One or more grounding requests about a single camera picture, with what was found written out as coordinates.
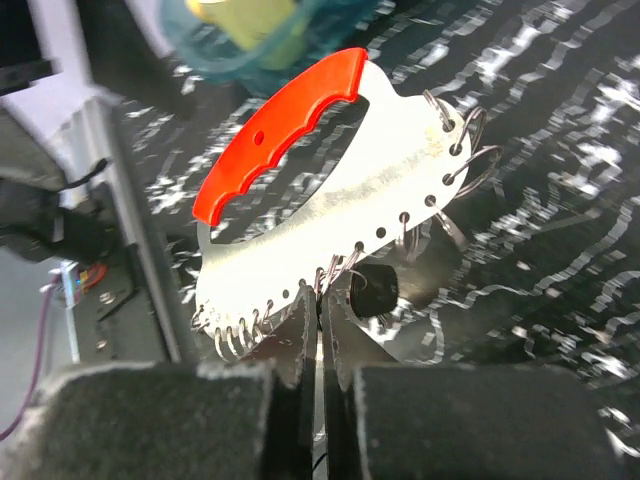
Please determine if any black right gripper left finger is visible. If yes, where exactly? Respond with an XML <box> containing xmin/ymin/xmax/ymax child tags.
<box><xmin>1</xmin><ymin>289</ymin><xmax>318</xmax><ymax>479</ymax></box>

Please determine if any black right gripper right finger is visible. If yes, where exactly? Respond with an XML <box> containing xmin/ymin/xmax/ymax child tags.
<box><xmin>320</xmin><ymin>291</ymin><xmax>629</xmax><ymax>479</ymax></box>

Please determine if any black round key head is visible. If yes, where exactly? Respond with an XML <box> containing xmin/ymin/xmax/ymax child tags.
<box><xmin>349</xmin><ymin>263</ymin><xmax>399</xmax><ymax>318</ymax></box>

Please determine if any teal plastic bin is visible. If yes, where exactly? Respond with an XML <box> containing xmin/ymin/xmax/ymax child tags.
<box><xmin>159</xmin><ymin>0</ymin><xmax>377</xmax><ymax>97</ymax></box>

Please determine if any yellow mug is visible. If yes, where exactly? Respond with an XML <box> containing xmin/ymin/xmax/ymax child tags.
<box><xmin>185</xmin><ymin>0</ymin><xmax>306</xmax><ymax>70</ymax></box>

